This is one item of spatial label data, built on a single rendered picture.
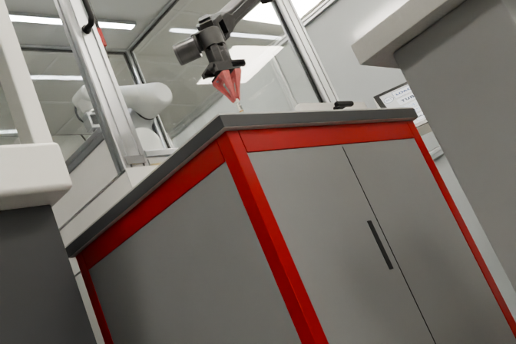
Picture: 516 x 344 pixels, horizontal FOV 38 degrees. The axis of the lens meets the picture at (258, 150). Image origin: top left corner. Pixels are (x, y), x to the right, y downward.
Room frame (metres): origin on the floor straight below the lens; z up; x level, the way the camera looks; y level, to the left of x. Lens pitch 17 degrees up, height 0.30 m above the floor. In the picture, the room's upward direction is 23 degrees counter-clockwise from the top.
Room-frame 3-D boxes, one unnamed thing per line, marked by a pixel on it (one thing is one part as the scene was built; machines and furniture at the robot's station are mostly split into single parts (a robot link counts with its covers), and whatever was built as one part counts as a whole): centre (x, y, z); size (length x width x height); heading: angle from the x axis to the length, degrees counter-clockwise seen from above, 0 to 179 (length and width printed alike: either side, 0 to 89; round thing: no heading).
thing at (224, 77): (1.74, -0.01, 1.01); 0.07 x 0.07 x 0.09; 33
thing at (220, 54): (1.74, 0.00, 1.09); 0.10 x 0.07 x 0.07; 123
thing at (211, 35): (1.74, 0.00, 1.15); 0.07 x 0.06 x 0.07; 85
